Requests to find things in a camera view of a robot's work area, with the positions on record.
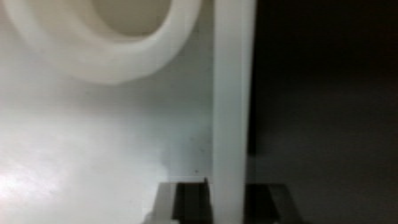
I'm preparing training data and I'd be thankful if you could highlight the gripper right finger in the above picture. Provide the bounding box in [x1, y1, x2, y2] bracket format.
[244, 184, 306, 224]

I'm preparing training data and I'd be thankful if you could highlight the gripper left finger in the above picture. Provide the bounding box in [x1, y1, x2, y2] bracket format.
[155, 180, 214, 224]

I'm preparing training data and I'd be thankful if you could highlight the white square tabletop part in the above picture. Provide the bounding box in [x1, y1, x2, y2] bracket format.
[0, 0, 258, 224]

